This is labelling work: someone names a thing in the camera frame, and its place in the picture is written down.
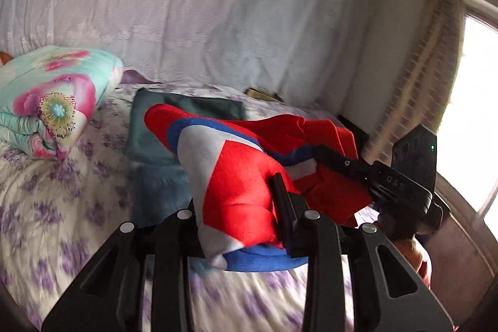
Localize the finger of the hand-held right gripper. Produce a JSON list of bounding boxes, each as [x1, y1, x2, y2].
[[313, 144, 380, 185]]

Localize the beige striped curtain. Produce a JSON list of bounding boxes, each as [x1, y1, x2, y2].
[[368, 0, 467, 161]]

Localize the window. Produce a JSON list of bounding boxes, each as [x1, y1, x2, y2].
[[439, 0, 498, 220]]

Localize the dark teal garment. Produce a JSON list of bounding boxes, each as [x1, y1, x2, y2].
[[124, 88, 247, 230]]

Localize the red pants with blue-white stripes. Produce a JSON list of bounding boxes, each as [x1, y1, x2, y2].
[[144, 103, 372, 273]]

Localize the black object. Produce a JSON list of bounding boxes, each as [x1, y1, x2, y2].
[[338, 115, 369, 151]]

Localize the purple floral bed sheet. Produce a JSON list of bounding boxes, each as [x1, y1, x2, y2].
[[0, 81, 390, 332]]

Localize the person's right hand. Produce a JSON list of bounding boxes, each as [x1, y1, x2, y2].
[[393, 236, 433, 288]]

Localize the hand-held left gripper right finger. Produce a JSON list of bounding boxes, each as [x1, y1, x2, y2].
[[271, 172, 455, 332]]

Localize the folded floral teal quilt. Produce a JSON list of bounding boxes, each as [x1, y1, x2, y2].
[[0, 45, 124, 161]]

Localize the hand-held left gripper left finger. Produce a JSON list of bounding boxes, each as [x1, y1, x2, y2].
[[41, 209, 207, 332]]

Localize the pale lavender wall cloth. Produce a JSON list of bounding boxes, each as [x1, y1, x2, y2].
[[0, 0, 384, 115]]

